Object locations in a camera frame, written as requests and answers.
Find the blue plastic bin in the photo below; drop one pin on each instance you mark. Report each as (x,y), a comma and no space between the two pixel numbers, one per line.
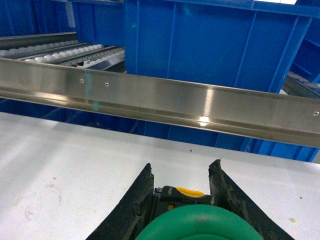
(99,21)
(244,44)

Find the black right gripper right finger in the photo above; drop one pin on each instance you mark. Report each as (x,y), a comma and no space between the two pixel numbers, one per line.
(232,198)

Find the white roller conveyor tracks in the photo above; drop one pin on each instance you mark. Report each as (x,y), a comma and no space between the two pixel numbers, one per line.
(68,53)

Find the middle blue plastic bin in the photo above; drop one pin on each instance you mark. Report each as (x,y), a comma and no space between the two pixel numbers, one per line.
(99,21)

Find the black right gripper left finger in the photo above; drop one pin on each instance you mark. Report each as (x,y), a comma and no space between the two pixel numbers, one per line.
(132,213)

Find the right blue plastic bin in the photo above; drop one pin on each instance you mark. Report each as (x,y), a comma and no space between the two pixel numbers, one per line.
(244,44)

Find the stainless steel shelf rail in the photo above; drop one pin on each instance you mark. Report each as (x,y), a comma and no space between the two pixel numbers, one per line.
(261,115)

